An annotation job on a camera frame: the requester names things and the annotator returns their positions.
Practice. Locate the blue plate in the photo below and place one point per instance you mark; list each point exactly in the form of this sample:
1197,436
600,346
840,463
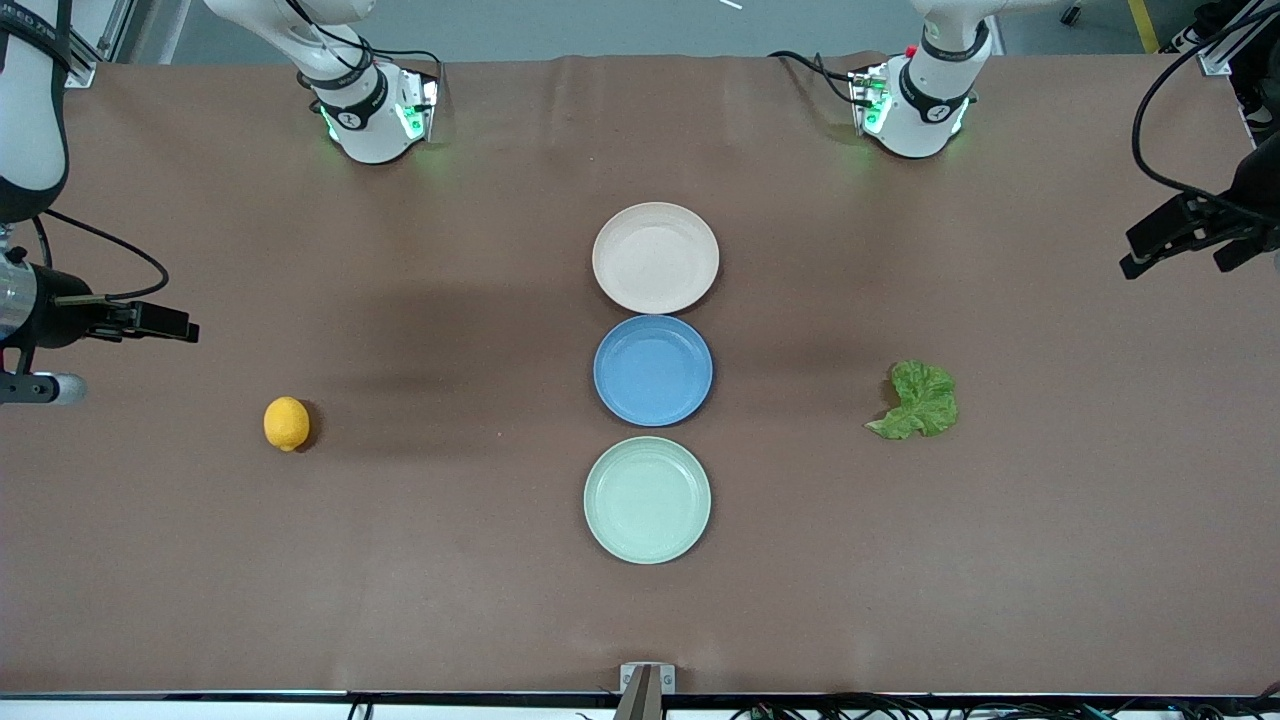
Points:
653,370

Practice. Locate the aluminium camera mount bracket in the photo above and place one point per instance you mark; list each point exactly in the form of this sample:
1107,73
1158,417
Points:
646,685

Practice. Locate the beige plate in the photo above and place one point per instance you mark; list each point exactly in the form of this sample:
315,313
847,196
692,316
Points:
655,258

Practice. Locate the green lettuce leaf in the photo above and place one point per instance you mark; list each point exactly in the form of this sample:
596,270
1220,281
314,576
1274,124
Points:
925,400

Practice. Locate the yellow floor tape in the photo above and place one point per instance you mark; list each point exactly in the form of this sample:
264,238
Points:
1145,25

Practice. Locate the yellow lemon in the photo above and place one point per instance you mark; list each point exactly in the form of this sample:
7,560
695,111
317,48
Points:
287,424

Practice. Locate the light green plate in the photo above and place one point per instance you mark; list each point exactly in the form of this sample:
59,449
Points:
647,500

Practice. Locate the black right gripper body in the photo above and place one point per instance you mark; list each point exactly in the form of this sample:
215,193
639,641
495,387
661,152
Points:
58,308

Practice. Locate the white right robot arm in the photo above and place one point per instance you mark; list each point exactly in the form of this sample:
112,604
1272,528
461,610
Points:
360,120

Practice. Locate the brown table cover sheet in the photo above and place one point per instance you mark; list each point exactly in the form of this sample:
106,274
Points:
400,600

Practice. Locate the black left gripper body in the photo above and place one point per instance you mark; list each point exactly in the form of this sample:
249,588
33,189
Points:
1262,187

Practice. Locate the aluminium frame profile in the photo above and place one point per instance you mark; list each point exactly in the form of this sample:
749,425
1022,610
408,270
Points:
100,45
1225,50

